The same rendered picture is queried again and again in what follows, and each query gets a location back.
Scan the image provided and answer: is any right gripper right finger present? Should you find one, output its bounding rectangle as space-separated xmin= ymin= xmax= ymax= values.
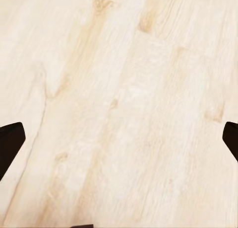
xmin=222 ymin=121 xmax=238 ymax=162

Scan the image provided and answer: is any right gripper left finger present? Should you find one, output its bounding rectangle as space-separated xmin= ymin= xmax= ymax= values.
xmin=0 ymin=122 xmax=26 ymax=181

